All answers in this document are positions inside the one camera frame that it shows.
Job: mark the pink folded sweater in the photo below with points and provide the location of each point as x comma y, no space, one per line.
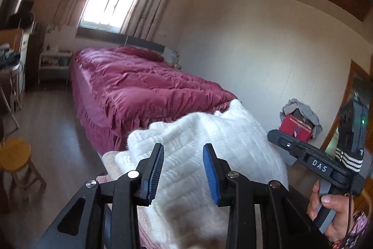
102,178

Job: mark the black television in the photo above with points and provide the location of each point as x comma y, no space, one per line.
14,9

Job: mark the red fabric storage box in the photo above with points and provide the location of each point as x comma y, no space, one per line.
291,125

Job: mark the grey garment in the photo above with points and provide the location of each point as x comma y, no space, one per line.
309,113

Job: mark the grey plastic storage box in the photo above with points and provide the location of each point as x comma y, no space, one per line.
291,160

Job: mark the person's right hand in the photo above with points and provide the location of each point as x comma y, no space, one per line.
341,208

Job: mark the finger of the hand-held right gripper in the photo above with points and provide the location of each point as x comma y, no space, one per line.
284,142

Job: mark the white floral nightstand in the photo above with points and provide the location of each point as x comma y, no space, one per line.
172,55

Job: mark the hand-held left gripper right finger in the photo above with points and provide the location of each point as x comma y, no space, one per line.
211,176

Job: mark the person's right forearm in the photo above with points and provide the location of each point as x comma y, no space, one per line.
360,227

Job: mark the round wooden stool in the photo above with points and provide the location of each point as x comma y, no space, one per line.
14,149

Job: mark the wooden door with glass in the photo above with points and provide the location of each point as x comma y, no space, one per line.
354,82

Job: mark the red ruffled quilt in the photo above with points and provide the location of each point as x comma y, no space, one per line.
145,85

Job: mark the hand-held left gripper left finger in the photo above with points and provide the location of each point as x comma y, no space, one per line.
156,170

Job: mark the white knit sweater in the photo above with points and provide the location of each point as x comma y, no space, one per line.
189,132

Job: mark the dark grey headboard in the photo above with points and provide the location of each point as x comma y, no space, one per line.
145,44

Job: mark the white open shelf nightstand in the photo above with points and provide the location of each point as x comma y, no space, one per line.
55,62

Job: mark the wooden desk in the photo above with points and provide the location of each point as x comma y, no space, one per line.
11,39

